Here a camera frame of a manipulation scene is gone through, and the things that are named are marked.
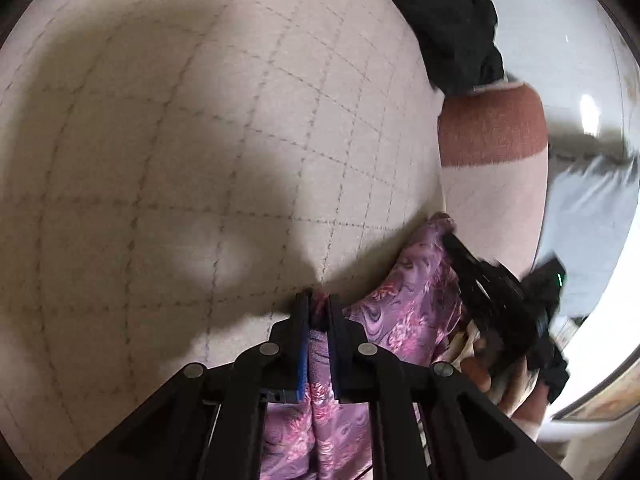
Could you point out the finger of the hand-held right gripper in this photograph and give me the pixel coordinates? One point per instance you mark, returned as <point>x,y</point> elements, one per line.
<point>462,260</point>

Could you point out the grey pillow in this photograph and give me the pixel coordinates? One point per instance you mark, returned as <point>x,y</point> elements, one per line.
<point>585,230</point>

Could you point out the person's right hand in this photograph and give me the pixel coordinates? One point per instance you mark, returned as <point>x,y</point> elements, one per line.
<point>510,390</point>

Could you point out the pink quilted bed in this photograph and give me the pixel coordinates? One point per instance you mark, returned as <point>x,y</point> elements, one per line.
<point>150,160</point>

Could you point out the black clothing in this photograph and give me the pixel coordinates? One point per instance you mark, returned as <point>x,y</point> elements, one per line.
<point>440,20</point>

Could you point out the pink bolster with brown end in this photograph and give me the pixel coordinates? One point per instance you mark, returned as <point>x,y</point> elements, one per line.
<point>490,185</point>

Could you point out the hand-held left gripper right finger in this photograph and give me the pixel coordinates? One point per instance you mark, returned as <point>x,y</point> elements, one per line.
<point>334,352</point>

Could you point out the purple floral cloth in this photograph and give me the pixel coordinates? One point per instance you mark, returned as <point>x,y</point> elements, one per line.
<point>400,300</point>

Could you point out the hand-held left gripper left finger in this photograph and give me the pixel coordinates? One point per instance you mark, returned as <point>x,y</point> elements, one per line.
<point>301,352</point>

